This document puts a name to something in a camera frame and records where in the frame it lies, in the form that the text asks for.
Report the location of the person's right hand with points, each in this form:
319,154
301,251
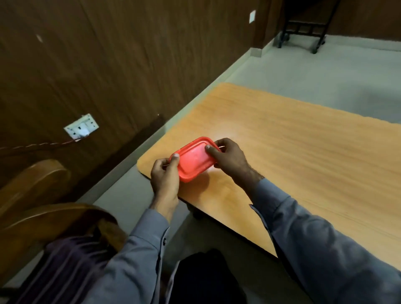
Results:
231,158

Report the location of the person's left hand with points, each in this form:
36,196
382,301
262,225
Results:
164,183

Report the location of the person's left thumb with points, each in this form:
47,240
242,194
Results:
174,163

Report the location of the person's right thumb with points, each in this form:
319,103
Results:
212,152

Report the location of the red plastic lidded container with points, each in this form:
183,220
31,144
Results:
195,158

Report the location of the person's left forearm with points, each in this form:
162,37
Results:
137,253

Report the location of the person's right forearm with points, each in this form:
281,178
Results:
313,244

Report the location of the white plug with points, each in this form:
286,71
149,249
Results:
83,134

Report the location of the person's black trousers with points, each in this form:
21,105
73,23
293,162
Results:
203,278

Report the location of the wooden chair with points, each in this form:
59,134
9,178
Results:
53,225
28,184

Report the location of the purple striped cloth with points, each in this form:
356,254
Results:
62,266

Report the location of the black metal wheeled stand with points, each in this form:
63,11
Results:
305,26

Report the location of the white wall socket plate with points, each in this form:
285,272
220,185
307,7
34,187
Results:
81,126

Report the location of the small white wall plate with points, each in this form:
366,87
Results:
252,16

